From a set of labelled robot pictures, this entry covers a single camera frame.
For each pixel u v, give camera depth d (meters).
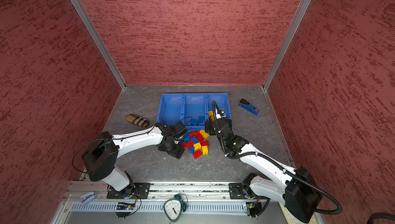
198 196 0.74
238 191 0.74
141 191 0.74
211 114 1.00
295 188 0.40
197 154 0.85
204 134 0.94
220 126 0.57
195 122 0.97
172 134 0.64
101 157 0.44
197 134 0.93
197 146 0.87
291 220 0.66
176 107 1.07
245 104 1.06
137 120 0.97
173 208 0.67
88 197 0.71
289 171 0.43
